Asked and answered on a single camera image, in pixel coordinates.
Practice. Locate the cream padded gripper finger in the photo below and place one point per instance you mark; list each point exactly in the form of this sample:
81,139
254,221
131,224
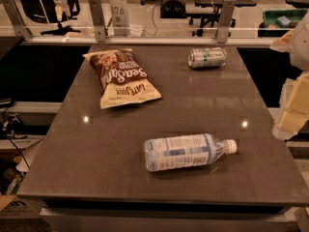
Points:
293,112
284,43

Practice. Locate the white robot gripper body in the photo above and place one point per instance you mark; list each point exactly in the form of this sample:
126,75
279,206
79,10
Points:
301,45

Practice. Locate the green silver 7up can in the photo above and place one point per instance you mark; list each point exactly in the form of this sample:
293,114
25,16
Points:
207,57

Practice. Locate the white numbered robot base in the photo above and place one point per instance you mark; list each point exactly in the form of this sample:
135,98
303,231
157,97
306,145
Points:
120,20

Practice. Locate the green plastic bin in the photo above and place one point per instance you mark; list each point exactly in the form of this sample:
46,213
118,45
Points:
278,22

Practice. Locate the clear plastic water bottle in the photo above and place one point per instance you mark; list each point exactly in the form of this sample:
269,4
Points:
186,151

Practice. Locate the brown cream chip bag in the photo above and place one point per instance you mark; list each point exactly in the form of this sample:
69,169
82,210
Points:
121,79

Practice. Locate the black tripod stand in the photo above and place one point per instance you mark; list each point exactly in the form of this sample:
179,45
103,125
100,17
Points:
62,10

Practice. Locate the right metal railing post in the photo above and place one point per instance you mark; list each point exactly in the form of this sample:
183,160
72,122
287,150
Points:
222,33

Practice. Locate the metal railing post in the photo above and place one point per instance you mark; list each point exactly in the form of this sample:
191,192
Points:
98,20
16,19
222,33

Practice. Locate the middle metal railing post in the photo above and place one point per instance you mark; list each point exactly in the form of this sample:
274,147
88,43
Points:
98,20

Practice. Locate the left metal railing post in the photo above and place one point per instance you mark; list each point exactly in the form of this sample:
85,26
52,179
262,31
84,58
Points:
16,19

